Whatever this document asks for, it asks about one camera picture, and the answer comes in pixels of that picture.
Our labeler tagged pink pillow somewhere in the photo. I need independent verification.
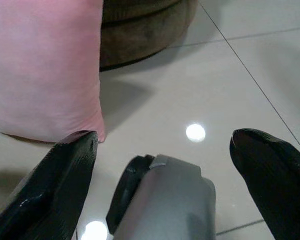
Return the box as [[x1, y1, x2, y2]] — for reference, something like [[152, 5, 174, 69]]
[[0, 0, 107, 145]]

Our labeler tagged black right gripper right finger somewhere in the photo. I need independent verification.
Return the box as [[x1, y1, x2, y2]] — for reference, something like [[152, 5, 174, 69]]
[[229, 127, 300, 240]]

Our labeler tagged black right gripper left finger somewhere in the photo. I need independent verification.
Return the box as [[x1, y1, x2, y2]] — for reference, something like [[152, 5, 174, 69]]
[[0, 130, 99, 240]]

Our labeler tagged brown sofa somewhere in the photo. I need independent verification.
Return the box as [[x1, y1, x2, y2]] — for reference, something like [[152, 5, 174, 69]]
[[99, 0, 199, 73]]

